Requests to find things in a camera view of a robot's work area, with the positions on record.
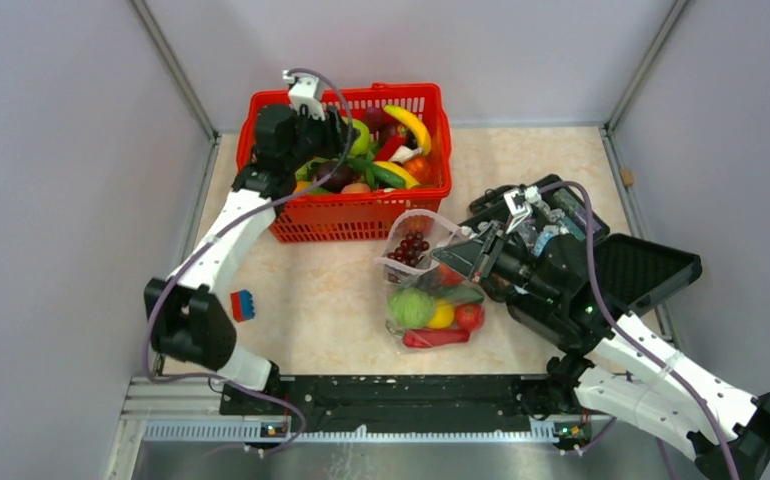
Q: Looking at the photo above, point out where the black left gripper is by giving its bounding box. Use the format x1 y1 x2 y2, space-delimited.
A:
285 103 360 170

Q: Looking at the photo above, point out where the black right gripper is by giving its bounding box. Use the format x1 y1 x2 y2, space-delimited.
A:
430 220 562 304

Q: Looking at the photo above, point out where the green pear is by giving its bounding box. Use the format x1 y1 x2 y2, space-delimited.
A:
349 118 371 157

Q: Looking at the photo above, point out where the red plastic shopping basket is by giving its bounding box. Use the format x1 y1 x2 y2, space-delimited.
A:
232 83 452 243

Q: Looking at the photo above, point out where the orange green mango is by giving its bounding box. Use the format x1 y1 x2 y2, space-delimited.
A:
437 265 464 287

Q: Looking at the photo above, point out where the red apple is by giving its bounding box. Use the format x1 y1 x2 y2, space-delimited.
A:
454 303 485 332

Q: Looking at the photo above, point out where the yellow apple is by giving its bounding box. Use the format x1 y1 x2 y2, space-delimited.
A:
426 299 455 330

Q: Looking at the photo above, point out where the clear zip top bag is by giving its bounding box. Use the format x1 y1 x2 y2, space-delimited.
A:
374 209 482 351

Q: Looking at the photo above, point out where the dark purple grape bunch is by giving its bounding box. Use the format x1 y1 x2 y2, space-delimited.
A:
386 231 430 267

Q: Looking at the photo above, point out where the round green cabbage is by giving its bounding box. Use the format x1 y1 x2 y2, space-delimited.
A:
387 287 436 329

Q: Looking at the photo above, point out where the red chili pepper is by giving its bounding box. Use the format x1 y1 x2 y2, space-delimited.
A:
402 329 471 349

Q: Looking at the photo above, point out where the small dark green cucumber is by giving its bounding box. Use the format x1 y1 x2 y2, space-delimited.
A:
438 284 485 306

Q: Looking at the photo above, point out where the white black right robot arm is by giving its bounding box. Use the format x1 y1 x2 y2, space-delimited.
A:
432 228 770 479

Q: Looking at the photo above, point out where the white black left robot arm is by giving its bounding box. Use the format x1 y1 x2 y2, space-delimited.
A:
144 104 354 414

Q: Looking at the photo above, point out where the dark avocado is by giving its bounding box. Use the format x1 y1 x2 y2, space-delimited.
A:
314 160 356 193

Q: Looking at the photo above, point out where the white garlic bulb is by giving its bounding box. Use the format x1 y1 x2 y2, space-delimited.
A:
388 146 425 164

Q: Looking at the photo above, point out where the yellow banana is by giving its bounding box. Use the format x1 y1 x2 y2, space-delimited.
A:
383 104 433 155

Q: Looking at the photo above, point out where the black open tool case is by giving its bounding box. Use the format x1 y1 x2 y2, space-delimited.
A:
479 174 702 355

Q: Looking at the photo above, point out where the red blue toy block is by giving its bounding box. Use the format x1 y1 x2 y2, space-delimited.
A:
230 289 256 323

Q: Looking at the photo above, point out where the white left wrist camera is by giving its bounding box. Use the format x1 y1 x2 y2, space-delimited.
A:
283 70 326 121

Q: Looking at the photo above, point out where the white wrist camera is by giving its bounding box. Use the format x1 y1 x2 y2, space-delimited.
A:
283 70 326 121
503 186 541 234

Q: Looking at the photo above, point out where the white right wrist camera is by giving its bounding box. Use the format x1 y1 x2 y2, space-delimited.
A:
503 186 541 234

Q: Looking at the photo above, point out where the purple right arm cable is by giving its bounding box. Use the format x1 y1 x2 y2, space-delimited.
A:
537 180 741 480

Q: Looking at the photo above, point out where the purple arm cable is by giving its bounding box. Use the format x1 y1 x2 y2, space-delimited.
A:
537 180 741 480
141 67 354 458

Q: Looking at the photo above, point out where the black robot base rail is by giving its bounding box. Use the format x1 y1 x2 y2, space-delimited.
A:
219 374 606 447

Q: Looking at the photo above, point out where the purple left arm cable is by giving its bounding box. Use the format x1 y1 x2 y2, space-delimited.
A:
141 67 354 458

